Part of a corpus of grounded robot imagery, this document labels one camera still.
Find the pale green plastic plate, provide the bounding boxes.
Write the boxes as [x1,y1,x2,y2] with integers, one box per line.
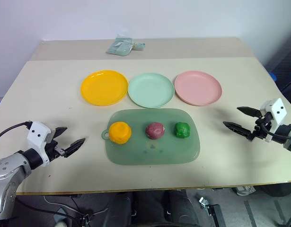
[127,72,176,109]

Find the grey white shoe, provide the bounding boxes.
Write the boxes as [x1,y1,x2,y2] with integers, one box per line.
[234,185,256,197]

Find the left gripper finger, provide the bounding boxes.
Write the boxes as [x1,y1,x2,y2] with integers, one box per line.
[53,127,68,142]
[63,138,86,158]

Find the metal caster bracket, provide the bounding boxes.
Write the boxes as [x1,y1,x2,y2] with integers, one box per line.
[198,196,211,209]

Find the black floor cable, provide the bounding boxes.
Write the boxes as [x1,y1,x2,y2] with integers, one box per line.
[16,195,108,227]

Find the orange clay ball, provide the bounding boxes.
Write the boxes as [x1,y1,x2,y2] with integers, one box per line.
[109,121,132,145]

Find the yellow plastic plate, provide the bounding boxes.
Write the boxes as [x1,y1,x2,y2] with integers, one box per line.
[80,70,129,107]

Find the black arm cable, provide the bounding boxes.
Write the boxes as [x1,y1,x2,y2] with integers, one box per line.
[260,122,291,140]
[0,121,33,144]

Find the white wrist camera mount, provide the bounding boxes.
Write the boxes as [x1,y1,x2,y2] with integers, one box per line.
[26,121,53,167]
[259,98,288,143]

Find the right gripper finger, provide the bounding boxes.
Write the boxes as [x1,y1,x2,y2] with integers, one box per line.
[237,106,263,118]
[222,121,252,141]

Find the black equipment frame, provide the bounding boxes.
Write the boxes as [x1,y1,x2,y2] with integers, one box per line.
[261,35,291,105]

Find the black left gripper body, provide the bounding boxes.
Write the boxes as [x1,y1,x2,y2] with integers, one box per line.
[44,139,67,164]

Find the dark rounded shape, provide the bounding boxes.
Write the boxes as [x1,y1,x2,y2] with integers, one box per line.
[97,191,138,227]
[163,190,202,227]

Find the purple clay ball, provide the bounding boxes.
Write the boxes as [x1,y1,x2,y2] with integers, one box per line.
[145,122,165,140]

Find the pale green plastic packet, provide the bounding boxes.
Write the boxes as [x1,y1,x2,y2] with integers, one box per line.
[105,36,134,57]

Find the pink plastic plate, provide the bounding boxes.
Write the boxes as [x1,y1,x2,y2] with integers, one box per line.
[174,70,223,107]

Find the translucent green cutting board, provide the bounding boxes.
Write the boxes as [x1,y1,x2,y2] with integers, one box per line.
[101,108,201,166]

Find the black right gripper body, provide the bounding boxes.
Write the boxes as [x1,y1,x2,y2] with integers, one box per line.
[249,112,273,141]

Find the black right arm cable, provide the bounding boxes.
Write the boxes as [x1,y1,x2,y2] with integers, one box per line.
[260,122,291,140]

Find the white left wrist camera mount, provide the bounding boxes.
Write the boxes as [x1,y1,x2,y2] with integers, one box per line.
[26,121,53,167]

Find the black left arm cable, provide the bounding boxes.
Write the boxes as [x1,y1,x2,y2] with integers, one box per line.
[0,121,33,144]

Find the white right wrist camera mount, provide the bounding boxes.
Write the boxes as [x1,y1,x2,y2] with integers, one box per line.
[259,98,288,143]

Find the black square post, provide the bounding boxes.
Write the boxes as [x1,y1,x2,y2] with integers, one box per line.
[205,203,228,227]

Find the black base under table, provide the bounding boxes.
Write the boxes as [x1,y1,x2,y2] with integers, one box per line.
[260,182,291,198]

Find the green clay ball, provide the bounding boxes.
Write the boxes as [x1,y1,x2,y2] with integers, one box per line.
[174,122,192,139]

